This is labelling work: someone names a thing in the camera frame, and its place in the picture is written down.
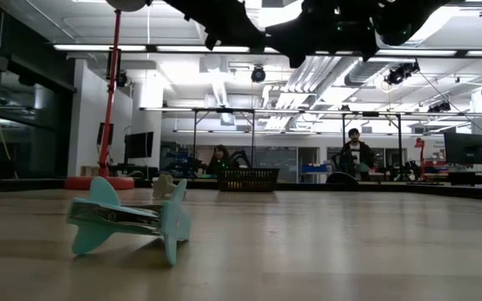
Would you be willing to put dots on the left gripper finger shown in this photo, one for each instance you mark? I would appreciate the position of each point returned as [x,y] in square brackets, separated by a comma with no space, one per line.
[241,35]

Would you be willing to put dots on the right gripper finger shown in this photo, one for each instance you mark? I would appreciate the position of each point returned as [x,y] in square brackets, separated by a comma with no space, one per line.
[289,39]

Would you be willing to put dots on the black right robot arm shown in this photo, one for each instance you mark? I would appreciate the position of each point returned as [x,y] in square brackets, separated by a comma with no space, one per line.
[408,21]

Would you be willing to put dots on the grey staple remover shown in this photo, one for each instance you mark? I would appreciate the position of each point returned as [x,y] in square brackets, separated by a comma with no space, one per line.
[162,186]

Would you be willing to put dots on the teal staple remover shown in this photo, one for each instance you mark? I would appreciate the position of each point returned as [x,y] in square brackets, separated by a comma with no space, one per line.
[98,215]

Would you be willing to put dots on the ceiling light strip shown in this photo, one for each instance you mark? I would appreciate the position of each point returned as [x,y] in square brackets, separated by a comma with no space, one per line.
[98,47]
[416,52]
[199,48]

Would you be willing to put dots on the person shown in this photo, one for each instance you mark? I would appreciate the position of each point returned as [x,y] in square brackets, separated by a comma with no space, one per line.
[221,161]
[355,154]

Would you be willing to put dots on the blue storage bins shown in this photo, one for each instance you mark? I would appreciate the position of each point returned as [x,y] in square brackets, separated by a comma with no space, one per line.
[314,168]

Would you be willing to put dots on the small red background lamp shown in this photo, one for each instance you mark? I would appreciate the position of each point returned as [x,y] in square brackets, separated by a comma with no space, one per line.
[419,143]

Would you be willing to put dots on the black slotted plastic basket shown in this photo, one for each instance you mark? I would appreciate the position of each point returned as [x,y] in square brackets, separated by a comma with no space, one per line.
[247,180]

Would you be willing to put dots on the black computer monitor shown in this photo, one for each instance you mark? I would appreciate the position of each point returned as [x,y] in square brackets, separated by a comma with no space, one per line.
[465,148]
[138,145]

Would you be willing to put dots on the red desk lamp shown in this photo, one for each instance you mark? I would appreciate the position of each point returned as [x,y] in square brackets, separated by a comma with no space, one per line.
[98,183]

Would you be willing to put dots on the black ceiling camera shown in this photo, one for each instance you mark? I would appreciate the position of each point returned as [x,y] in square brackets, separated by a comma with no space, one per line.
[258,74]
[400,74]

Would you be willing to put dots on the black background station frame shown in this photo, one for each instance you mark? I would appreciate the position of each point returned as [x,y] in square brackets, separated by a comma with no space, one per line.
[370,113]
[224,110]

